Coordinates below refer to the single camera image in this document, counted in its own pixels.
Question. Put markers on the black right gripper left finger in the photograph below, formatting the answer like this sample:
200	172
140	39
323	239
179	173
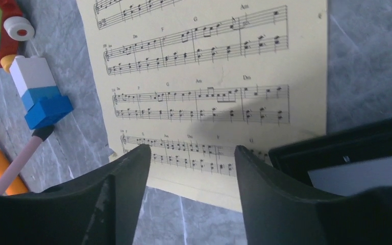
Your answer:
99	207

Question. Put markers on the pink music stand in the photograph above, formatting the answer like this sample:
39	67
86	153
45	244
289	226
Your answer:
38	137

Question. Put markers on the white blue toy block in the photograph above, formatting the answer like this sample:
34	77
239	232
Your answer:
39	93

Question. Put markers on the yellow sheet music page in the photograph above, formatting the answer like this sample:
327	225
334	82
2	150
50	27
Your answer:
195	79

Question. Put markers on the black white chessboard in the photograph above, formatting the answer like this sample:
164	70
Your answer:
343	163

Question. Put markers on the colourful toy block vehicle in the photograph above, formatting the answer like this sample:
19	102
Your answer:
14	28

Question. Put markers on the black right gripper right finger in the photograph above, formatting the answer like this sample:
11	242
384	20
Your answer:
278	209

